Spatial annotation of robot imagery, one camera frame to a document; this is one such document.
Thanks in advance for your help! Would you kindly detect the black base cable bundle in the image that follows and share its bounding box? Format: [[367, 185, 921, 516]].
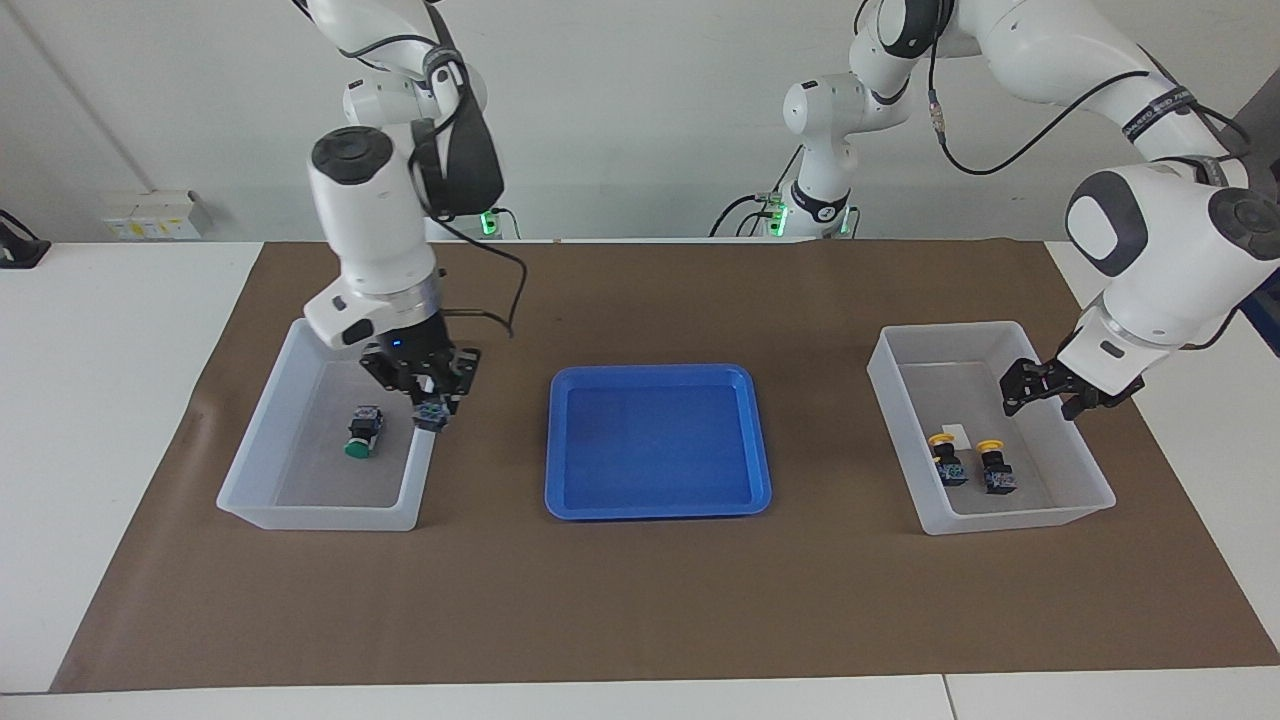
[[708, 145, 806, 239]]

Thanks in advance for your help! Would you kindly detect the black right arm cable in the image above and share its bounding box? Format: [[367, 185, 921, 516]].
[[340, 30, 529, 339]]

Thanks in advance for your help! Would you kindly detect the white wall socket box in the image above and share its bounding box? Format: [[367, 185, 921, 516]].
[[100, 191, 202, 241]]

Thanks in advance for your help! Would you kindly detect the yellow push button switch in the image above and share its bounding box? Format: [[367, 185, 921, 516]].
[[976, 438, 1019, 496], [927, 433, 970, 488]]

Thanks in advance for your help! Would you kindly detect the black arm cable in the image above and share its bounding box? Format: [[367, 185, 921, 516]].
[[925, 0, 1280, 351], [340, 30, 529, 339]]

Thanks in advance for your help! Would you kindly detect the blue plastic tray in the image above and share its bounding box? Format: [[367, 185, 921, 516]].
[[545, 363, 774, 521]]

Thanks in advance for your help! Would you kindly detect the translucent white plastic box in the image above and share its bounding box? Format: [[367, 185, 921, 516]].
[[866, 320, 1117, 536], [216, 318, 452, 532]]

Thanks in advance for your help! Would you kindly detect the black desk device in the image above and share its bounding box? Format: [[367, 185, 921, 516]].
[[0, 209, 52, 269]]

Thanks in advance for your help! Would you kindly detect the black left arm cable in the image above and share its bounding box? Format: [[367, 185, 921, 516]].
[[925, 0, 1280, 351]]

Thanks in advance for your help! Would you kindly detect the brown paper table mat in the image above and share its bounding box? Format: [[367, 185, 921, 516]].
[[50, 240, 1280, 693]]

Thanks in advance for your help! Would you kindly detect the blue crate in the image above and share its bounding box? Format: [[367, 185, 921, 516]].
[[1240, 290, 1280, 353]]

